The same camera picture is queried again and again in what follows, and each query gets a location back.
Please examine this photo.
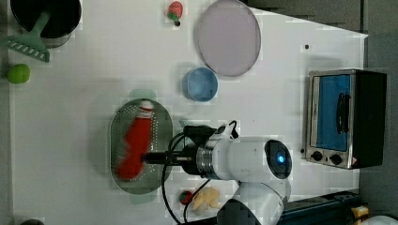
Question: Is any blue bowl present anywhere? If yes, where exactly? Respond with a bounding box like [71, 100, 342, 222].
[182, 67, 218, 102]

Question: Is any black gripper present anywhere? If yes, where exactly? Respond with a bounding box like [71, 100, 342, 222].
[142, 126, 216, 175]

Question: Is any black pot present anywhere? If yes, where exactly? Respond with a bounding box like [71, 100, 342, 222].
[10, 0, 82, 49]

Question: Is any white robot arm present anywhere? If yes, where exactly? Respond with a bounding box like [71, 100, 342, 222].
[142, 123, 292, 225]

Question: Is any round grey plate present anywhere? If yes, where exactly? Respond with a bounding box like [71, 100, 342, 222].
[197, 0, 261, 76]

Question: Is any red felt strawberry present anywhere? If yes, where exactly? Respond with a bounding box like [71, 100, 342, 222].
[167, 1, 183, 26]

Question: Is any green oval strainer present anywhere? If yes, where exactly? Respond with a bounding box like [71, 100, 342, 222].
[109, 89, 173, 204]

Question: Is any red felt ketchup bottle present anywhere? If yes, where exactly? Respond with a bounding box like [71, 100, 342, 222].
[115, 100, 154, 180]

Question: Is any black toaster oven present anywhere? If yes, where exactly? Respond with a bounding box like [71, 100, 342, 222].
[305, 69, 387, 170]

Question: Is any dark teal crate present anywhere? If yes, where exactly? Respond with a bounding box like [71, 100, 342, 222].
[277, 191, 361, 225]

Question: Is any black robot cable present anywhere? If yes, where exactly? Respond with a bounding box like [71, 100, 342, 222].
[161, 120, 239, 225]

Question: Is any green slotted spatula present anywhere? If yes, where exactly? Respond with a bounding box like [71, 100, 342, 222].
[1, 11, 51, 63]

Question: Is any small red felt fruit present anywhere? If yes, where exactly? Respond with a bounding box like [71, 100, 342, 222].
[179, 190, 192, 205]

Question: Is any yellow felt banana bunch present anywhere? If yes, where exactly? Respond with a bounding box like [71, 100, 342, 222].
[192, 187, 221, 216]

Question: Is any green apple toy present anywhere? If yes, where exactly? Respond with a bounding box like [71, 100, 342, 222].
[7, 64, 30, 83]

